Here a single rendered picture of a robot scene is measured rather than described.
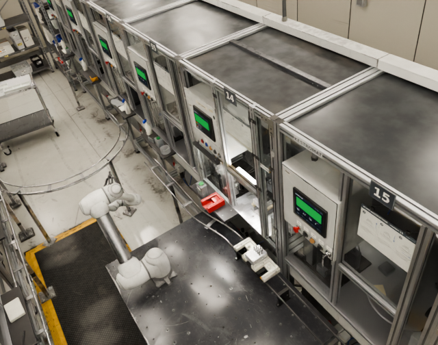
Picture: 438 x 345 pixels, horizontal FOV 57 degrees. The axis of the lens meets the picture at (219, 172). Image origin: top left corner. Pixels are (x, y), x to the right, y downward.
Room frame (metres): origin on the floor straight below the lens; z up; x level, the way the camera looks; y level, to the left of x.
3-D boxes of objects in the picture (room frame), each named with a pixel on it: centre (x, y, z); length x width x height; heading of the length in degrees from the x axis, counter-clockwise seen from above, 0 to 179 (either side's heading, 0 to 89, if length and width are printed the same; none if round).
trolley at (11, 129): (5.34, 2.75, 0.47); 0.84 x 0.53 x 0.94; 111
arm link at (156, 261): (1.91, 0.57, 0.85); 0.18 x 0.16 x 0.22; 117
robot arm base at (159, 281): (1.90, 0.56, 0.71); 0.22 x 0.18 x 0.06; 27
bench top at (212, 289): (1.66, 0.22, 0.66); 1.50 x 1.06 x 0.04; 27
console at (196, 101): (2.53, -0.05, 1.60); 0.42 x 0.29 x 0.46; 27
